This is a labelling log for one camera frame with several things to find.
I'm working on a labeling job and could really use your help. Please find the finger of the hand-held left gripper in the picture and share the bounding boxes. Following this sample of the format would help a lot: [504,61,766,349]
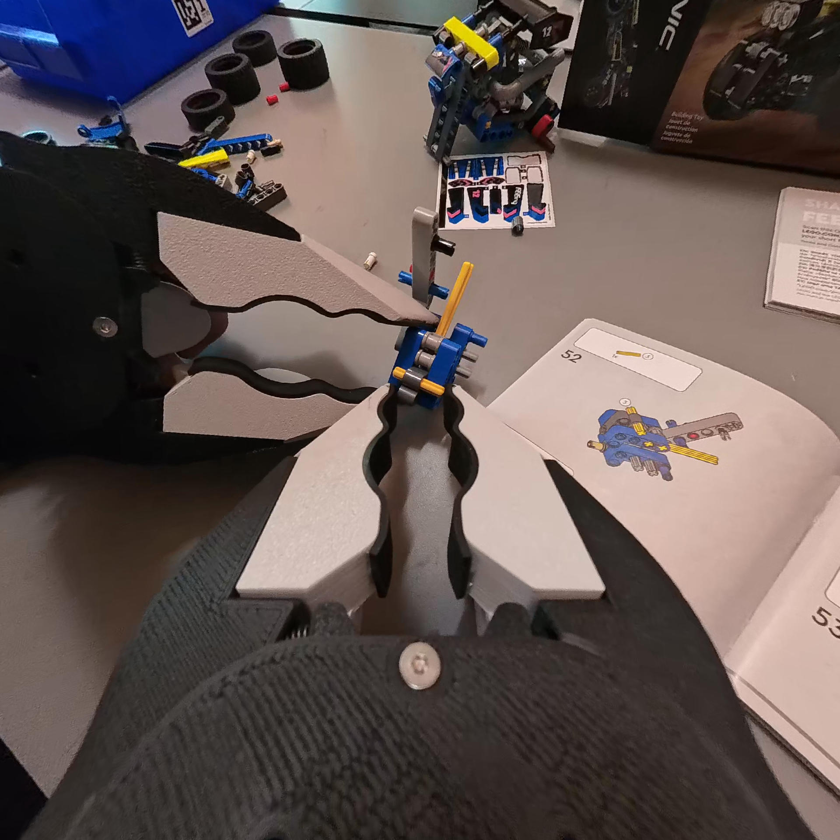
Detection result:
[161,357,382,444]
[141,210,442,361]

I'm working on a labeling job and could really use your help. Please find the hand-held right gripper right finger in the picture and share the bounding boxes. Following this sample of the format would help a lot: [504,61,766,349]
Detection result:
[443,384,607,623]

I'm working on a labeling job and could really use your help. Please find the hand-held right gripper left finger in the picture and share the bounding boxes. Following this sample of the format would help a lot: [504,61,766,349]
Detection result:
[234,384,398,621]

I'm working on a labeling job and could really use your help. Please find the blue toy brick assembly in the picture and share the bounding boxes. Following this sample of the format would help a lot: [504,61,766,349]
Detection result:
[391,205,490,413]

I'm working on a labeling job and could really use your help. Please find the long yellow toy axle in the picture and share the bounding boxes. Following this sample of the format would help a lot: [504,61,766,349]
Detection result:
[435,261,475,337]

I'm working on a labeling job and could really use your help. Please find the toy set box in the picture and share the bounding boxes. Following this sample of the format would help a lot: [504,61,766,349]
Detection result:
[558,0,840,177]

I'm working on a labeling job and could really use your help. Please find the person's left hand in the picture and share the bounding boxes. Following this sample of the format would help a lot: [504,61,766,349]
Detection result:
[174,308,230,361]

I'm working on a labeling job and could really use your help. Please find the pile of loose toy pieces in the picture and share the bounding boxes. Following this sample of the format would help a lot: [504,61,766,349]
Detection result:
[75,98,290,211]

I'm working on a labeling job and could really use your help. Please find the open instruction booklet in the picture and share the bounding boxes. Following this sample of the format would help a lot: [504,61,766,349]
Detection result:
[487,318,840,778]

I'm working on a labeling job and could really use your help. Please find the sticker sheet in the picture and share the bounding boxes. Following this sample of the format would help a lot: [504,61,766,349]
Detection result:
[435,152,557,231]

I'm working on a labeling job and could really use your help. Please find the blue plastic bin with tag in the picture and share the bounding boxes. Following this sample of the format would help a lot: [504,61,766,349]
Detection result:
[0,0,283,106]

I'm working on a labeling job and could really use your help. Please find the partly built toy car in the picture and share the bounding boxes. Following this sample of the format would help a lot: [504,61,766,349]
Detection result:
[423,0,573,161]

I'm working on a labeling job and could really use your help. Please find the thick printed leaflet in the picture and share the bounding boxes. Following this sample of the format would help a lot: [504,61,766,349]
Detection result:
[763,187,840,324]

